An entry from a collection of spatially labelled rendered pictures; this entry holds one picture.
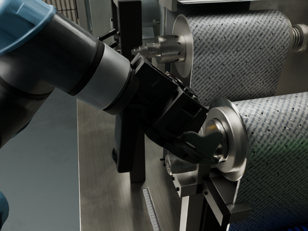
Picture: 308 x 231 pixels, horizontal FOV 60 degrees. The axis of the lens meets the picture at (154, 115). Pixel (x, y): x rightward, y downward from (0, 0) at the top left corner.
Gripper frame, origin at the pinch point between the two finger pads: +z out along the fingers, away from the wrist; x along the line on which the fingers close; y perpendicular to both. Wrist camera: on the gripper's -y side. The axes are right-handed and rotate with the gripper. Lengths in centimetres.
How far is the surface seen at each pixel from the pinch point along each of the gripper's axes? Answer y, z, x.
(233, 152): 3.8, 1.1, -3.3
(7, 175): -154, 9, 146
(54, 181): -130, 37, 131
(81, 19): -9, -15, 98
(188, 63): 9.0, -1.2, 21.8
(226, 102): 8.8, -1.8, 2.9
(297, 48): 28.8, 22.4, 24.6
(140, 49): 4.5, -10.7, 25.9
